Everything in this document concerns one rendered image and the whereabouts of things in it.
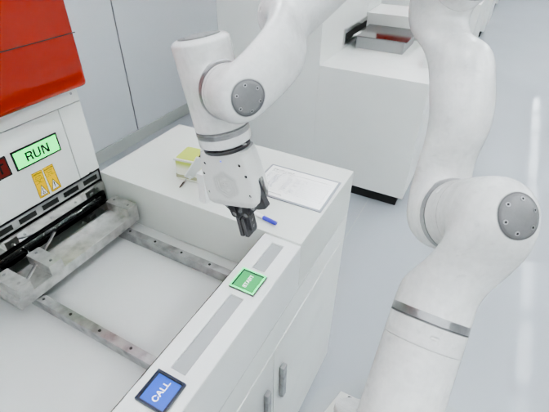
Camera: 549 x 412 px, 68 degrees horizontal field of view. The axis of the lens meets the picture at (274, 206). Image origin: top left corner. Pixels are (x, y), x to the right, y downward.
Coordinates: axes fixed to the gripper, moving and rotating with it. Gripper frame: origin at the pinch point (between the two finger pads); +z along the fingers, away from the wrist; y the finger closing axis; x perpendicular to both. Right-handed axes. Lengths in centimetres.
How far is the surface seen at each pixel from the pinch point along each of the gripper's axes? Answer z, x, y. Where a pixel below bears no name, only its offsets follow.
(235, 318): 15.6, -8.6, -1.0
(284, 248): 15.5, 12.6, -1.8
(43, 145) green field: -11, 2, -57
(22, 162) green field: -10, -4, -57
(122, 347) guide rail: 21.9, -18.6, -24.3
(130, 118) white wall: 45, 159, -221
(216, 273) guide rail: 23.8, 8.0, -20.2
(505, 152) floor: 121, 290, 35
